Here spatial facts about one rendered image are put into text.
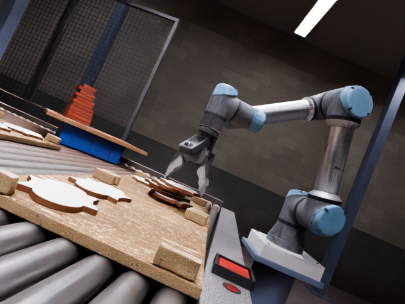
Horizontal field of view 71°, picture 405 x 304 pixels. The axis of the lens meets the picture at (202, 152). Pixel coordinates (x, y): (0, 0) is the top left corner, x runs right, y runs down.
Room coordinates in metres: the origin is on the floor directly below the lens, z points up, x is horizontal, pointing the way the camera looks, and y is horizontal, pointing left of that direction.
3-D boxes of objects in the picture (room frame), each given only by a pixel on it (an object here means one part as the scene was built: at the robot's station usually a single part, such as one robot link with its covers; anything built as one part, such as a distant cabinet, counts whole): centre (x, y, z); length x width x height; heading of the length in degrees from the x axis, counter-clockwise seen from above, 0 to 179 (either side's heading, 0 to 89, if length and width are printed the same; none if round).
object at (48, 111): (1.59, 0.60, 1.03); 0.50 x 0.50 x 0.02; 30
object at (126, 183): (0.99, 0.07, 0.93); 0.41 x 0.35 x 0.02; 178
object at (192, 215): (0.76, -0.05, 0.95); 0.06 x 0.02 x 0.03; 86
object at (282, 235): (1.17, -0.45, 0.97); 0.15 x 0.15 x 0.10
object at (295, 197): (1.16, -0.45, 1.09); 0.13 x 0.12 x 0.14; 14
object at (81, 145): (1.53, 0.58, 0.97); 0.31 x 0.31 x 0.10; 30
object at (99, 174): (0.78, 0.22, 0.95); 0.06 x 0.02 x 0.03; 86
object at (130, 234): (0.57, 0.09, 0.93); 0.41 x 0.35 x 0.02; 176
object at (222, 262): (0.53, -0.14, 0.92); 0.06 x 0.06 x 0.01; 83
